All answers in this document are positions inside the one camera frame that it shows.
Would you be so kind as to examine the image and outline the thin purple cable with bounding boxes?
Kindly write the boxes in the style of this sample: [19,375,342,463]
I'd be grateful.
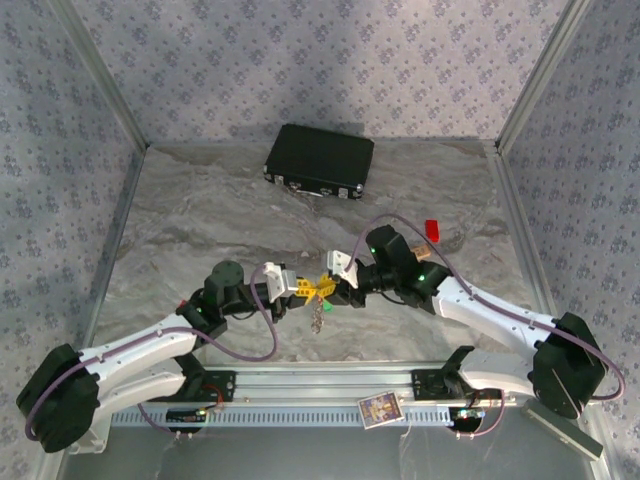
[452,392,505,441]
[134,397,224,441]

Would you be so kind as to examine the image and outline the colourful picture card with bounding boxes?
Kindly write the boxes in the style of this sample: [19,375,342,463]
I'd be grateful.
[357,392,405,430]

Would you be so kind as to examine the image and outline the small electronics board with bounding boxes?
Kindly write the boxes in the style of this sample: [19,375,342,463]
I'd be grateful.
[166,407,207,425]
[449,407,487,426]

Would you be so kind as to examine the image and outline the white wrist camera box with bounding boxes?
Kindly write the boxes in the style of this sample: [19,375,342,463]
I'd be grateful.
[324,249,360,289]
[263,261,301,304]

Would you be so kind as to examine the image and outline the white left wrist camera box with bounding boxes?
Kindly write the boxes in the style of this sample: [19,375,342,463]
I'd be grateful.
[263,261,301,304]

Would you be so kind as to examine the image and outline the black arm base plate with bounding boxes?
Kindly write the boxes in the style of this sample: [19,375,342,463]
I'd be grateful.
[145,368,237,404]
[410,368,504,401]

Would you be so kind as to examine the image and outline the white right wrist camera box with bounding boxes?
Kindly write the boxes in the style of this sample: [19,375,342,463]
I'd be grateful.
[324,249,360,289]

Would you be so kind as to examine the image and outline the aluminium side rail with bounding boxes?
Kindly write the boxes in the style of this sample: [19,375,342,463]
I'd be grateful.
[483,141,616,480]
[39,142,151,480]

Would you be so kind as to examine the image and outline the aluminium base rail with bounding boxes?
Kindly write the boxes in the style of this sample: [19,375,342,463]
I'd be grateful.
[202,367,521,401]

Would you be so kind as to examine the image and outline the thick purple arm cable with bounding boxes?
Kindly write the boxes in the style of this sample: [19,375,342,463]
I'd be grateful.
[349,213,627,401]
[24,264,281,441]

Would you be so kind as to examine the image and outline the grey metal bar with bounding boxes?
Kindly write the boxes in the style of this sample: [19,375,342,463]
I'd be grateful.
[519,399,604,461]

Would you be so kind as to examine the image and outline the white plastic bracket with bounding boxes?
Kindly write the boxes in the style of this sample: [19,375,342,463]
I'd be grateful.
[67,419,111,455]

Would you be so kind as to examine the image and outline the black hard case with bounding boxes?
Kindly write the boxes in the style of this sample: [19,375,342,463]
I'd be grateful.
[263,123,376,202]

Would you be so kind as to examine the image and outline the aluminium frame post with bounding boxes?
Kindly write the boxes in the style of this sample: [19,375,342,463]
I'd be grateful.
[494,0,594,151]

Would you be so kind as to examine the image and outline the thick purple left arm cable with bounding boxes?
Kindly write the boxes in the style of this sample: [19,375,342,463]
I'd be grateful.
[24,264,281,441]

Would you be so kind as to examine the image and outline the grey slotted cable duct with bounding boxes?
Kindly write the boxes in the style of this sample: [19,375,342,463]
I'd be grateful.
[110,403,451,429]

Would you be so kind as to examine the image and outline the thick purple right arm cable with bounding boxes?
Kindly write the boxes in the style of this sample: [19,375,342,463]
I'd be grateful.
[349,213,627,401]

